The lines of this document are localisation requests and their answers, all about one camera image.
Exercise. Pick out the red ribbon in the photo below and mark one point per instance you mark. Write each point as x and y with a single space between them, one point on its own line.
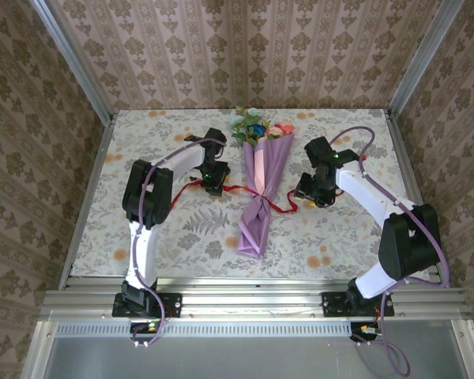
241 190

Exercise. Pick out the purple and pink wrapping paper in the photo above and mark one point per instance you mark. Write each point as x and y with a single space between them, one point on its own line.
268 158

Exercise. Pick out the peach fake flower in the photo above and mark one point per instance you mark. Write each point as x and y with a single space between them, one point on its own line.
274 131

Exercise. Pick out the light blue fake flower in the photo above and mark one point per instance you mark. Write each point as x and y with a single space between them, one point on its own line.
254 113

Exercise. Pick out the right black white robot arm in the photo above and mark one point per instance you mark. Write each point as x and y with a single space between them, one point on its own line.
408 241

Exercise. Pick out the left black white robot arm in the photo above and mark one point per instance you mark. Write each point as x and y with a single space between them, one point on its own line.
146 193

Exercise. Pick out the floral patterned table mat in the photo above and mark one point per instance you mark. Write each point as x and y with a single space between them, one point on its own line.
142 130

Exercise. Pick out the small black controller board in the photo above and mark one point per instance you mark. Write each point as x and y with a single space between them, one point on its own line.
365 331
146 327

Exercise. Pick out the grey metal panel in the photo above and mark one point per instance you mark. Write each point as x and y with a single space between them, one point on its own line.
241 359

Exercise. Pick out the aluminium side rail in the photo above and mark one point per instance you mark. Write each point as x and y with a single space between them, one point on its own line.
88 197
403 150

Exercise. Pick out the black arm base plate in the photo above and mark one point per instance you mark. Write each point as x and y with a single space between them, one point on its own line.
174 304
332 306

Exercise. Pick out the aluminium front rail beam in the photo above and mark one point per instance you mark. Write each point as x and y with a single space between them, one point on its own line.
253 300

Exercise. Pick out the aluminium corner post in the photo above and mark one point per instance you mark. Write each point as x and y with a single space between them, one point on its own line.
421 59
76 59

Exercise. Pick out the aluminium lower frame leg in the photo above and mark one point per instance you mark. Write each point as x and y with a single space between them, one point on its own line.
37 355
470 355

